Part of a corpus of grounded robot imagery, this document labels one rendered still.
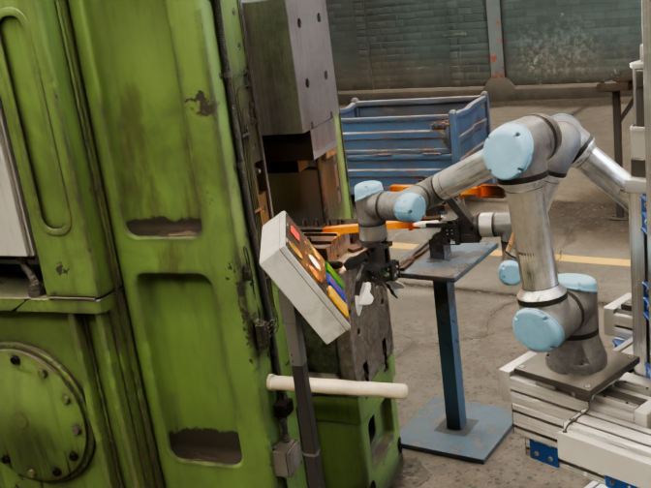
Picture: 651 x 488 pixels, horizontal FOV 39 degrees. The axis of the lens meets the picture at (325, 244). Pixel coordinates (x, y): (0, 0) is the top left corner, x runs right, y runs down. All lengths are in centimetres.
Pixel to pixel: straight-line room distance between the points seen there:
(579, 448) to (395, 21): 948
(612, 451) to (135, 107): 164
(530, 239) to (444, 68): 914
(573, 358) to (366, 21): 955
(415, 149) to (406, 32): 477
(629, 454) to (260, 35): 155
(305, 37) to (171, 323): 99
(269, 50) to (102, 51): 49
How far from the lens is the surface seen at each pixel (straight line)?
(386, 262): 244
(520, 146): 205
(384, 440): 346
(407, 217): 232
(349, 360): 303
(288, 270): 230
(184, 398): 310
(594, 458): 226
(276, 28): 278
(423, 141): 671
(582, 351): 234
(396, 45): 1147
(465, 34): 1102
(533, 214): 212
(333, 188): 336
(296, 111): 279
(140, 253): 289
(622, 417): 232
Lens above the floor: 187
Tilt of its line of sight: 17 degrees down
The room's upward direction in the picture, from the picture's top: 8 degrees counter-clockwise
